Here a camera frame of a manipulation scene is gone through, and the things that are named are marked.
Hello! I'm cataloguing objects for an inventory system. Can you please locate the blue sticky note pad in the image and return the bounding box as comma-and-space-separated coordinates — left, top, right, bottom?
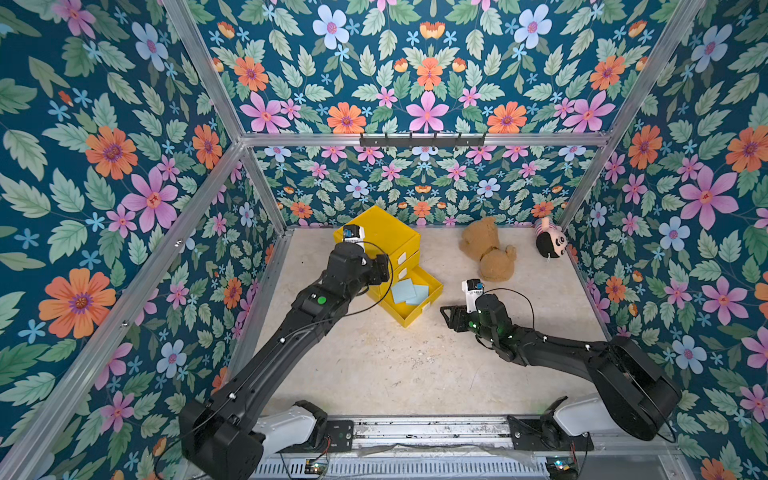
391, 279, 414, 304
406, 284, 430, 306

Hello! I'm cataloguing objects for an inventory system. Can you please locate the yellow bottom drawer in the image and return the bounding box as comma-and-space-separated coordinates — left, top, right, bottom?
367, 267, 444, 328

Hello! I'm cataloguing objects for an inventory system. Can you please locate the yellow plastic drawer cabinet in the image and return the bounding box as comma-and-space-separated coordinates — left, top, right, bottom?
332, 205, 445, 329

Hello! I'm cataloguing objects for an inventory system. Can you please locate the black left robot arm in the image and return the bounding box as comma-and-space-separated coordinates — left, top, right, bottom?
179, 241, 393, 479

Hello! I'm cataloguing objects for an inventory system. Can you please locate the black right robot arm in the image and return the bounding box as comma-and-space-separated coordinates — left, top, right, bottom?
440, 293, 682, 441

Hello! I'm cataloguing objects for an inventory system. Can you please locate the brown teddy bear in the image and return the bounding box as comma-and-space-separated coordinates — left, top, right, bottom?
459, 217, 517, 282

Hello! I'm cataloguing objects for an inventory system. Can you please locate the pink black plush toy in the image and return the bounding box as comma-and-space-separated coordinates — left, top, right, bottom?
535, 216, 568, 258

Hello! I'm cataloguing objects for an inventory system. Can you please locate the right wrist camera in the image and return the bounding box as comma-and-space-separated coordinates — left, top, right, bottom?
462, 278, 485, 313

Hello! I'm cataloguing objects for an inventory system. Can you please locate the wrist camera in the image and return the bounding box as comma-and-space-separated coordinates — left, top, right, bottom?
342, 224, 366, 245
462, 278, 485, 313

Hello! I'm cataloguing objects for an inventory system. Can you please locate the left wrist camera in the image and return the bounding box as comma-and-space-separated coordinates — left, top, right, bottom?
342, 224, 366, 245

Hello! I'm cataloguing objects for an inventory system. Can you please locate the black wall hook rail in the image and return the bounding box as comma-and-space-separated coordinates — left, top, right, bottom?
358, 133, 486, 149

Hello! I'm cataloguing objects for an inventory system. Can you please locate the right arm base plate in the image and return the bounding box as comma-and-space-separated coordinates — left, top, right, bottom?
506, 415, 594, 452

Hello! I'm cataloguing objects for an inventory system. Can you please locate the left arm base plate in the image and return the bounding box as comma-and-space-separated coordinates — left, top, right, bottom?
275, 418, 355, 454

